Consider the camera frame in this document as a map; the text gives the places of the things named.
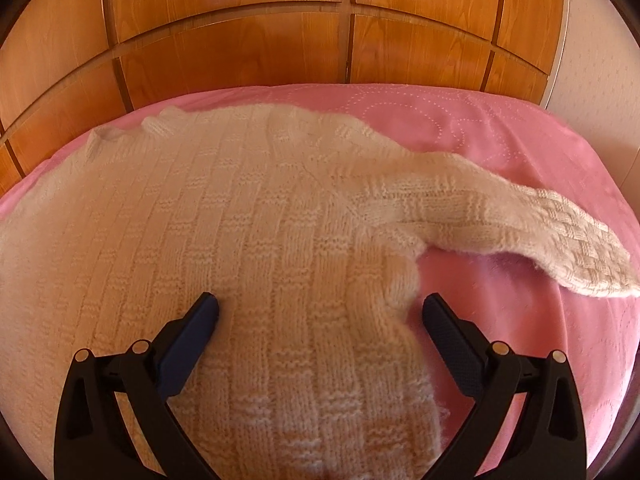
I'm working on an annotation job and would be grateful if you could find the cream knitted sweater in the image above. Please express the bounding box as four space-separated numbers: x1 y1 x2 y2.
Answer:
1 104 639 479

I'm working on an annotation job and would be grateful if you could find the pink bedspread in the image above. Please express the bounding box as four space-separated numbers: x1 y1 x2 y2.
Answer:
1 84 639 457

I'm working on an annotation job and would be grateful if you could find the wooden headboard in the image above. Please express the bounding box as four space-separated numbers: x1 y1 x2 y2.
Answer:
1 0 566 190

